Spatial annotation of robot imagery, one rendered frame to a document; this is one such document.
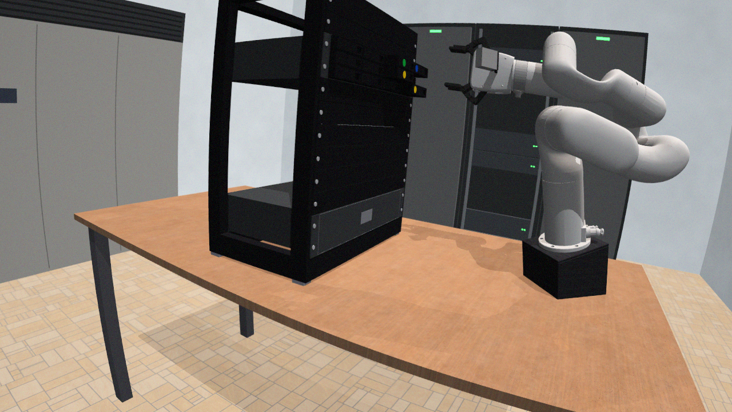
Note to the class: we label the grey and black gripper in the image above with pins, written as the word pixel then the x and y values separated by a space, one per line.
pixel 483 80

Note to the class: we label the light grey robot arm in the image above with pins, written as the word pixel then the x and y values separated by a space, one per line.
pixel 567 135

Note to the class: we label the black equipment rack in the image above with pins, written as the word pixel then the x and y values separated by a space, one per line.
pixel 347 193

